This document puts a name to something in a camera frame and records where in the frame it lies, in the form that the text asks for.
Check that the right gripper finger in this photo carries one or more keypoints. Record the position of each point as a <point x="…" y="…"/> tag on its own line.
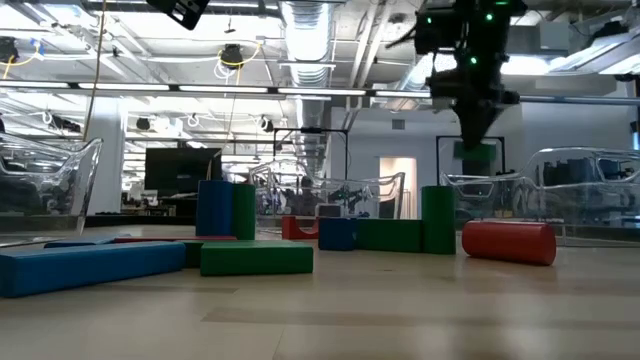
<point x="475" y="125"/>

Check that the green cylinder block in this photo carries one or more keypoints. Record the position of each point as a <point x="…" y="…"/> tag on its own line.
<point x="439" y="220"/>
<point x="245" y="212"/>

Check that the red cylinder block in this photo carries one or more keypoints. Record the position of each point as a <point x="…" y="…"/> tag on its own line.
<point x="507" y="242"/>

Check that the green rectangular block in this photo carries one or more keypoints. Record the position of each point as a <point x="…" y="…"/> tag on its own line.
<point x="390" y="235"/>

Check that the blue rectangular block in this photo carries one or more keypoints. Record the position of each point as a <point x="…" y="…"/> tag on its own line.
<point x="337" y="234"/>

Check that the red arch block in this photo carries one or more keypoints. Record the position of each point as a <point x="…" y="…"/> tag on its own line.
<point x="290" y="230"/>

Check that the green long block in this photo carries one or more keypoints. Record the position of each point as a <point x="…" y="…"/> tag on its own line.
<point x="255" y="259"/>

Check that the blue cylinder block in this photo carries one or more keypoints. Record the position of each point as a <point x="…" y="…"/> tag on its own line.
<point x="214" y="207"/>

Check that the red long block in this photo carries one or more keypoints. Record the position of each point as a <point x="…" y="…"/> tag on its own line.
<point x="175" y="239"/>

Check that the blue long block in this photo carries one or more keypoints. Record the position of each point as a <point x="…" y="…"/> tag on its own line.
<point x="90" y="267"/>
<point x="85" y="242"/>

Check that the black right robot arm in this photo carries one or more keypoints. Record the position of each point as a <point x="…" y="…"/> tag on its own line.
<point x="470" y="25"/>

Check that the clear plastic bin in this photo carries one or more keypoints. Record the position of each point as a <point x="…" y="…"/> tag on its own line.
<point x="90" y="165"/>
<point x="395" y="190"/>
<point x="550" y="160"/>

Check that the lit doorway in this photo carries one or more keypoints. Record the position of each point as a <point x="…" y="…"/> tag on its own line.
<point x="397" y="185"/>

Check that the black round ceiling device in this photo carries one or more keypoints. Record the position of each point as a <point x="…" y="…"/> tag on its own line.
<point x="231" y="55"/>

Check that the ceiling light strip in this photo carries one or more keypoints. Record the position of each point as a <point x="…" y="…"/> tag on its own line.
<point x="225" y="89"/>

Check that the black monitor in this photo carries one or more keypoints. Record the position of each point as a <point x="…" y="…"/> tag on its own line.
<point x="182" y="172"/>

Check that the black gantry frame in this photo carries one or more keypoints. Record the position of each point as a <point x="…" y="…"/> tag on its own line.
<point x="310" y="130"/>
<point x="438" y="155"/>

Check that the wall vent grille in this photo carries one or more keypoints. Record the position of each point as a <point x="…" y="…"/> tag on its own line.
<point x="398" y="124"/>

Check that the silver ventilation duct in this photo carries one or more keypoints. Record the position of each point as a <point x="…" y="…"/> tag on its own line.
<point x="307" y="40"/>

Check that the black aluminium table frame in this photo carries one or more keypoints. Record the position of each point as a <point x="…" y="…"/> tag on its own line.
<point x="150" y="220"/>

